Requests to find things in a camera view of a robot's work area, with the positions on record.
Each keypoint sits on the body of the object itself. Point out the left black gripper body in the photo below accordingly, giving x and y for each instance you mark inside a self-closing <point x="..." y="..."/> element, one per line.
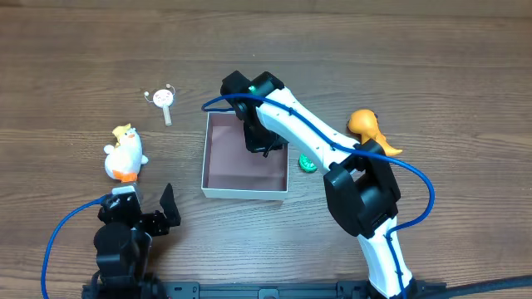
<point x="155" y="222"/>

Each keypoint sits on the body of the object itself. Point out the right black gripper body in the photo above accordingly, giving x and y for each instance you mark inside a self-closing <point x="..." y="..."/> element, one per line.
<point x="266" y="144"/>

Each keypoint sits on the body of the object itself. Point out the orange dinosaur toy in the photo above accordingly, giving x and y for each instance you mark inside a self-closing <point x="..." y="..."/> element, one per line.
<point x="365" y="124"/>

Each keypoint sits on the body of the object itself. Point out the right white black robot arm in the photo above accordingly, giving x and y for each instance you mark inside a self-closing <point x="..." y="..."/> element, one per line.
<point x="361" y="192"/>

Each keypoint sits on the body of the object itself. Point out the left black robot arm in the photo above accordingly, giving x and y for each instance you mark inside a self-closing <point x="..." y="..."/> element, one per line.
<point x="123" y="245"/>

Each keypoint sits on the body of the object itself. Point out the white box pink interior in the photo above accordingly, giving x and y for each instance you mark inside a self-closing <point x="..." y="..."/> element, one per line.
<point x="230" y="171"/>

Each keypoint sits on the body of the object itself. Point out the white plush duck toy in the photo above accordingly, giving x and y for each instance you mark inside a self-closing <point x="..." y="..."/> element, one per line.
<point x="125" y="158"/>

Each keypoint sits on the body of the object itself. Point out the wooden pig rattle drum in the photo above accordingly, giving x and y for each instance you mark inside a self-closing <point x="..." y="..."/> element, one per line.
<point x="163" y="98"/>

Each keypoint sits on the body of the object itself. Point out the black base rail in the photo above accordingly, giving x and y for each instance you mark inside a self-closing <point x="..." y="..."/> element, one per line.
<point x="195" y="290"/>

